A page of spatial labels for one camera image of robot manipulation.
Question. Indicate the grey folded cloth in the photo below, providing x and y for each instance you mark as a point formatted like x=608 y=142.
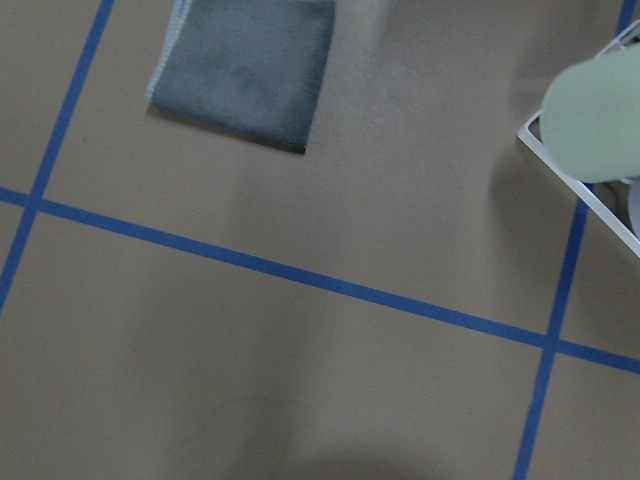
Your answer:
x=253 y=68

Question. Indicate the pale green plate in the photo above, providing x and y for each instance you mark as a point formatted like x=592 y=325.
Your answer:
x=590 y=118

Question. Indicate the lilac cup on rack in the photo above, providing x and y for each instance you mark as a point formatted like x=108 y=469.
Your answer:
x=633 y=205

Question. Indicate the white wire rack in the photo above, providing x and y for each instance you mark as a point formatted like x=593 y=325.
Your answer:
x=529 y=135

